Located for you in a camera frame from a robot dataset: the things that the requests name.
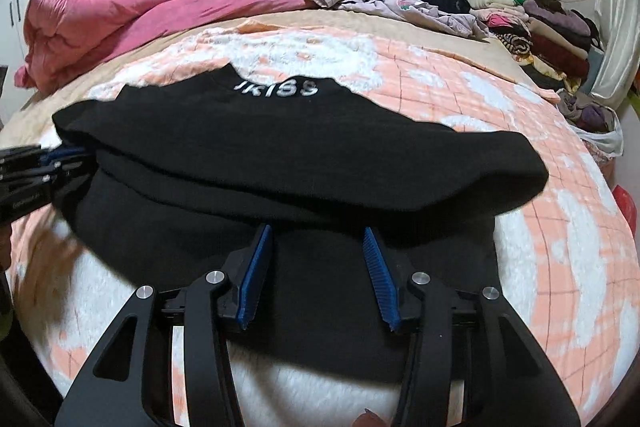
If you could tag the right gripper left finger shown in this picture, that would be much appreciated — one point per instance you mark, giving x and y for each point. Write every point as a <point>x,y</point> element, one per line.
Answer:
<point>126,380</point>

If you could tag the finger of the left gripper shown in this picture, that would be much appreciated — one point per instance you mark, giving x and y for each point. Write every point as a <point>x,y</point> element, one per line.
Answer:
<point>35,156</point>
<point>65,171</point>

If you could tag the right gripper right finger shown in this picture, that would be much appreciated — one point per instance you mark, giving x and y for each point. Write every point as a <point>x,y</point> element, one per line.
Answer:
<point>471,336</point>

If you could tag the black sweater orange cuffs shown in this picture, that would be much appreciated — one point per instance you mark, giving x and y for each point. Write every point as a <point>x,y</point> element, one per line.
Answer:
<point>189,172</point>

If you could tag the white plastic bag of clothes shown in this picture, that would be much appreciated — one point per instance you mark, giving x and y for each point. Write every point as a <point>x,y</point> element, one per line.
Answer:
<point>596,124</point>

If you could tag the stack of folded clothes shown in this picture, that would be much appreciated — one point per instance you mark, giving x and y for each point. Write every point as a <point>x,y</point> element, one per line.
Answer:
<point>557,47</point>

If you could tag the right hand thumb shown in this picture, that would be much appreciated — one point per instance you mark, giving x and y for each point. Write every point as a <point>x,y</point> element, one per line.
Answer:
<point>369,419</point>

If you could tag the pink quilted comforter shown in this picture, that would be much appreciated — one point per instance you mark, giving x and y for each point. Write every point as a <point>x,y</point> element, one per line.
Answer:
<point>67,38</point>

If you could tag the orange white plaid blanket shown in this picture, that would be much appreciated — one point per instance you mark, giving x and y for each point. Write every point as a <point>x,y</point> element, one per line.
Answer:
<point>567,262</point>

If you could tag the red plastic bag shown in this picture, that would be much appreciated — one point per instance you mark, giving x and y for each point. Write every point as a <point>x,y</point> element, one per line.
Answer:
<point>627,206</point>

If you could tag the white curtain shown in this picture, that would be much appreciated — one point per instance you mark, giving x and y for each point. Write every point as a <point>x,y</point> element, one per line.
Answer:
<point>619,31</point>

